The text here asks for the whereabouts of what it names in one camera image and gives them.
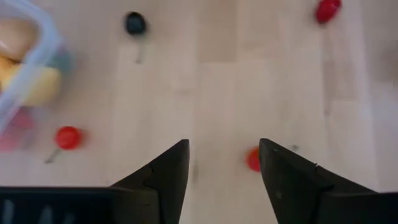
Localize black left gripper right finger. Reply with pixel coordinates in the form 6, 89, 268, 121
258, 138, 398, 224

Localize red toy strawberry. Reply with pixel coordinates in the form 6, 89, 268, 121
244, 146, 262, 173

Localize yellow toy lemon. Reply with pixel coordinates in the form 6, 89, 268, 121
0, 55, 62, 107

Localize dark purple toy cherry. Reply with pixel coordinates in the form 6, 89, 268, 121
123, 11, 148, 65

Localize red toy cherry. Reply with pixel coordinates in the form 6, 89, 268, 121
43, 125, 84, 165
313, 0, 343, 26

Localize clear plastic tupperware container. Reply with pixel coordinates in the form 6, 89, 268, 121
0, 0, 74, 150

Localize tan toy potato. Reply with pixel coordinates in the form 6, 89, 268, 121
0, 17, 39, 62

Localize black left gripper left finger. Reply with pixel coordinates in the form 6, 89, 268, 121
0, 139, 190, 224

